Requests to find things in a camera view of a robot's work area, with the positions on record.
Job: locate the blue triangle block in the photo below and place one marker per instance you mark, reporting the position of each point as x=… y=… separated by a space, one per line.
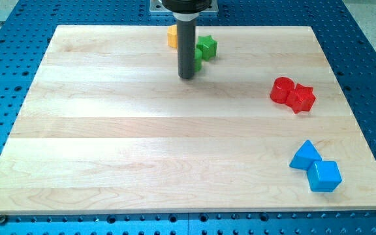
x=305 y=156

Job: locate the blue cube block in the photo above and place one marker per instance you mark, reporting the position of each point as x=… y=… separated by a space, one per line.
x=324 y=176

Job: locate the light wooden board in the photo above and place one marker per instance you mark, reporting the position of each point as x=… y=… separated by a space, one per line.
x=107 y=126

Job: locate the green star block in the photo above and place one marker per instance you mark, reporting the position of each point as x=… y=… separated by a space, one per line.
x=208 y=46

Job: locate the red cylinder block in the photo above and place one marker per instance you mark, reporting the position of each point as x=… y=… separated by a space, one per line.
x=281 y=88

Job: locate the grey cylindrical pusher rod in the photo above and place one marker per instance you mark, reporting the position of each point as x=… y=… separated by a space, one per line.
x=186 y=33

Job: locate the yellow hexagon block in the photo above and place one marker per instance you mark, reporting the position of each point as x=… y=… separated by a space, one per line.
x=172 y=36

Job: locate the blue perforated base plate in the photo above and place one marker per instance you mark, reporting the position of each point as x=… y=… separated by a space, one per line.
x=26 y=34

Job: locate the green cylinder block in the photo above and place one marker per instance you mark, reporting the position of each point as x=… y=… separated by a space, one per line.
x=198 y=60

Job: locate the silver metal mounting plate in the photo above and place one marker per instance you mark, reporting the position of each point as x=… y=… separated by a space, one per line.
x=156 y=8

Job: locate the red star block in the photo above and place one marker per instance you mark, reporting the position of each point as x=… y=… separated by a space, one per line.
x=301 y=98

